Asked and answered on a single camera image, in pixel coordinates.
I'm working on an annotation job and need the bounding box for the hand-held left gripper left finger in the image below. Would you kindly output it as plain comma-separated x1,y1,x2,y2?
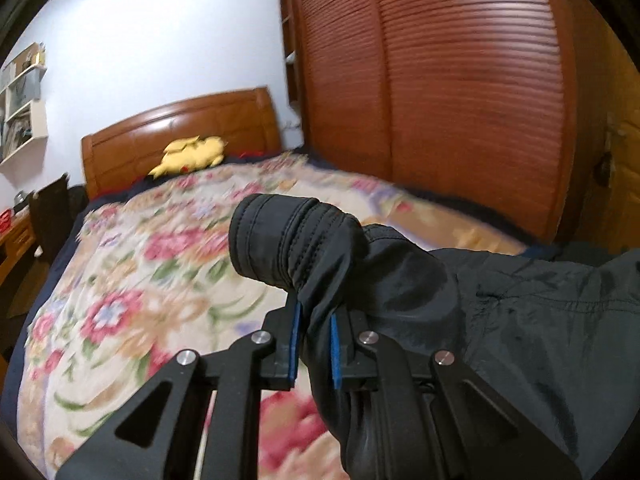
55,290,303,480

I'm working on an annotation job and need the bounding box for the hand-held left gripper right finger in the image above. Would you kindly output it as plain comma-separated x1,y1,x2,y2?
329,307,583,480

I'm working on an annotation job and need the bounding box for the black nylon jacket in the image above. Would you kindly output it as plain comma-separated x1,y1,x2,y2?
227,192,640,480

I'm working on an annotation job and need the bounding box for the floral blanket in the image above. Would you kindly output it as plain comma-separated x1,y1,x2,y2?
17,152,531,480

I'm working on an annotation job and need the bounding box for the yellow plush toy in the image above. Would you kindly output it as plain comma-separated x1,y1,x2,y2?
147,135,226,178

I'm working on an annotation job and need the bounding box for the wooden bed headboard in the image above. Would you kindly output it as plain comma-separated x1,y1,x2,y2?
81,86,281,201

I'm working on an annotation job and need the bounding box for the dark chair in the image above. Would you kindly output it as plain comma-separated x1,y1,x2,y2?
27,172,88,266

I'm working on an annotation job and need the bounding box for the louvered wooden wardrobe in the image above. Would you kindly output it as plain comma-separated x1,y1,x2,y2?
277,0,601,246

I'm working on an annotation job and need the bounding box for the wooden desk cabinet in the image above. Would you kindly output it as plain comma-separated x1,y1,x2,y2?
0,210,38,321

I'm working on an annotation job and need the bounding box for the row of books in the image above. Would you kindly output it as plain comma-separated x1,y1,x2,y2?
0,105,36,156

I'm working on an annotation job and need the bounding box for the grey paper bag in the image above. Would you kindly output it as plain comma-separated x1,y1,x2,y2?
10,67,41,101

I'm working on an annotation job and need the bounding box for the wooden door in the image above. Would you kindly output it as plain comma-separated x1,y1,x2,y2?
560,35,640,256

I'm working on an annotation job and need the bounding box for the door handle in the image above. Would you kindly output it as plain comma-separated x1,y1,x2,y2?
592,125,628,186

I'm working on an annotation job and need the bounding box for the white wall shelf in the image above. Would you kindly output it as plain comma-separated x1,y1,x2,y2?
0,42,49,166

